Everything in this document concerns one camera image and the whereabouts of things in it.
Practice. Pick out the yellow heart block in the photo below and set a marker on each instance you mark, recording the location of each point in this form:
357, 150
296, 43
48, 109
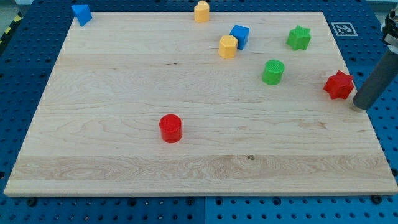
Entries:
202, 12

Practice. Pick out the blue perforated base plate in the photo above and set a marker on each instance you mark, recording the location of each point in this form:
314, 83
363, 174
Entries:
25, 68

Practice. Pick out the blue cube block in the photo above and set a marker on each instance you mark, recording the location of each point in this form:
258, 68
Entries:
241, 33

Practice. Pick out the robot arm end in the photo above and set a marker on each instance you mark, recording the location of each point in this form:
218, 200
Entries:
389, 29

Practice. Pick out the yellow hexagon block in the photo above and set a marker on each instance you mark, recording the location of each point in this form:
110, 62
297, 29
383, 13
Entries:
227, 46

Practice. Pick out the white fiducial marker tag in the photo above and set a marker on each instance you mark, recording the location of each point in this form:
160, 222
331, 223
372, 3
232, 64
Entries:
344, 29

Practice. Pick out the blue triangle block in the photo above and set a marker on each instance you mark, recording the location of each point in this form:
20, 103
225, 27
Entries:
82, 13

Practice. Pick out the green star block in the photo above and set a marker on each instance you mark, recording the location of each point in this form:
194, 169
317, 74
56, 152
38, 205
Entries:
299, 38

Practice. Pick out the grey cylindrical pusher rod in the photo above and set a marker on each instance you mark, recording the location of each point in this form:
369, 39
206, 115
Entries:
378, 80

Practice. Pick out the wooden board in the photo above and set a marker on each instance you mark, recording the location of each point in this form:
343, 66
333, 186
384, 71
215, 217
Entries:
96, 130

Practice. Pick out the red star block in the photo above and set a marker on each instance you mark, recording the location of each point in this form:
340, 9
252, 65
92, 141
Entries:
339, 85

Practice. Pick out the red cylinder block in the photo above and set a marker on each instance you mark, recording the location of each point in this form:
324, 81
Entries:
170, 128

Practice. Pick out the green cylinder block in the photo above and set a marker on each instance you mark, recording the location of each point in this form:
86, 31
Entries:
273, 71

